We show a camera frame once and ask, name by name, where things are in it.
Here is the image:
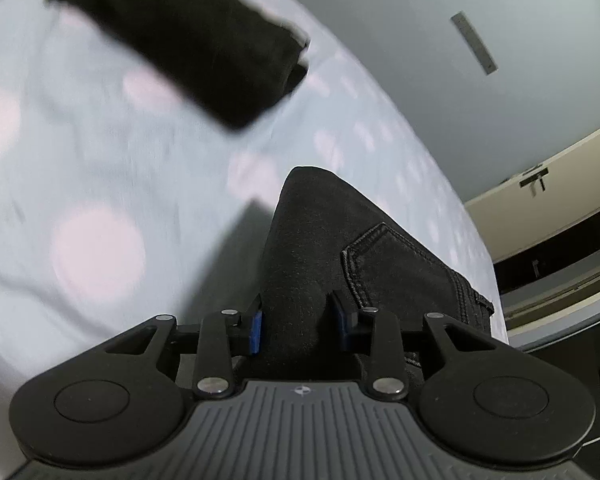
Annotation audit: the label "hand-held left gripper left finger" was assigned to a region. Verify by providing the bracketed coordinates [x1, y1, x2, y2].
[102, 295, 265, 402]

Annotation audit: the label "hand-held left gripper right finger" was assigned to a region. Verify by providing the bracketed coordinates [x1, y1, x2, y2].
[330, 290, 503, 402]

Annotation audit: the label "black pants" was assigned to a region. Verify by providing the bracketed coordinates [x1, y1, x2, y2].
[232, 166, 496, 382]

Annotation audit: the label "pink polka dot bed sheet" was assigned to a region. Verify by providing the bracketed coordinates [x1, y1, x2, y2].
[0, 0, 511, 480]

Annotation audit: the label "beige wooden furniture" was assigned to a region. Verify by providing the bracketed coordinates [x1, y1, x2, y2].
[463, 116, 600, 352]

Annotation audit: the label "grey metal strip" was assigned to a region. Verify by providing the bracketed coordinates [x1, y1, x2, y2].
[450, 10, 498, 77]

